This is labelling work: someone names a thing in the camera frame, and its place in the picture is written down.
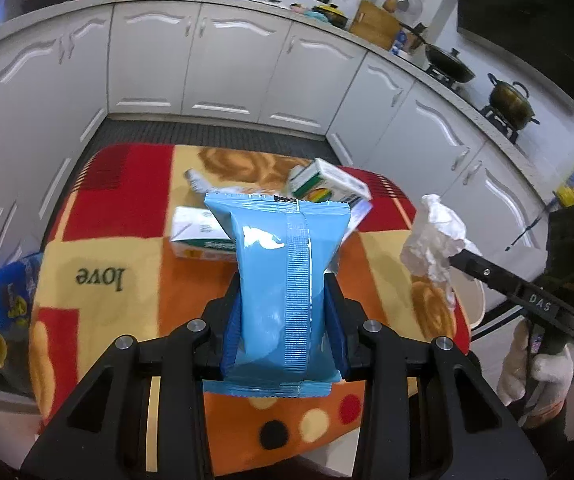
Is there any colourful patterned table blanket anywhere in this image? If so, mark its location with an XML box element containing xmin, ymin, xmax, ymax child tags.
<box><xmin>29</xmin><ymin>144</ymin><xmax>470</xmax><ymax>475</ymax></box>

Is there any black floor mat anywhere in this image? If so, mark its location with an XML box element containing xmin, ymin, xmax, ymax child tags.
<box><xmin>80</xmin><ymin>118</ymin><xmax>340</xmax><ymax>165</ymax></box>

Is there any black yellow casserole pot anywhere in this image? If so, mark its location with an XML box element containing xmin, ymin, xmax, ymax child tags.
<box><xmin>312</xmin><ymin>4</ymin><xmax>348</xmax><ymax>29</ymax></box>

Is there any black wok with lid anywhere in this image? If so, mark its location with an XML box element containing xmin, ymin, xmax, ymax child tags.
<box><xmin>401</xmin><ymin>23</ymin><xmax>476</xmax><ymax>84</ymax></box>

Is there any white box rainbow print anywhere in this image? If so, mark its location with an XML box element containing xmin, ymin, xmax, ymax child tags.
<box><xmin>287</xmin><ymin>158</ymin><xmax>372</xmax><ymax>206</ymax></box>

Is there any blue snack bag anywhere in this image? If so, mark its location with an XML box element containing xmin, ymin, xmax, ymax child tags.
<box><xmin>0</xmin><ymin>252</ymin><xmax>43</xmax><ymax>332</ymax></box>

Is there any white tissue paper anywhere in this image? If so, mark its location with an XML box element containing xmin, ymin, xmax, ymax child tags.
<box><xmin>400</xmin><ymin>194</ymin><xmax>482</xmax><ymax>310</ymax></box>

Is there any white green carton box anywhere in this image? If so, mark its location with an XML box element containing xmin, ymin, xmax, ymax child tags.
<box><xmin>170</xmin><ymin>206</ymin><xmax>236</xmax><ymax>262</ymax></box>

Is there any wooden cutting board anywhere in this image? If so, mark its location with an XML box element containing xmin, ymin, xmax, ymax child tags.
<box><xmin>350</xmin><ymin>0</ymin><xmax>402</xmax><ymax>51</ymax></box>

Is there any blue plastic wipes pack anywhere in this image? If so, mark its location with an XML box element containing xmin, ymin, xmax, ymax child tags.
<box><xmin>204</xmin><ymin>193</ymin><xmax>350</xmax><ymax>399</ymax></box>

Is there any white gloved hand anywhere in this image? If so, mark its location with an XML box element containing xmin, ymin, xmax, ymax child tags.
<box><xmin>496</xmin><ymin>320</ymin><xmax>574</xmax><ymax>416</ymax></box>

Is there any bronze stock pot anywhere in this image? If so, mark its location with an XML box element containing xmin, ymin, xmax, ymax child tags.
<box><xmin>488</xmin><ymin>73</ymin><xmax>541</xmax><ymax>131</ymax></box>

